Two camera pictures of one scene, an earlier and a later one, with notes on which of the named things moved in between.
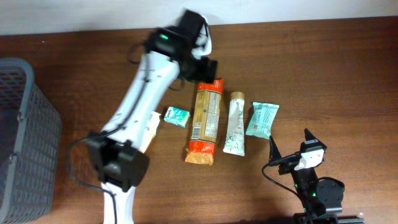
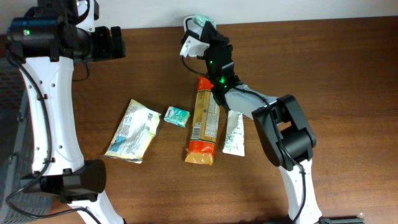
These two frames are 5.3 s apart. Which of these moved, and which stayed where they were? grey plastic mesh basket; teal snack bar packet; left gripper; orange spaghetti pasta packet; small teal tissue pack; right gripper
Moved: left gripper; right gripper; teal snack bar packet
Stayed: small teal tissue pack; orange spaghetti pasta packet; grey plastic mesh basket
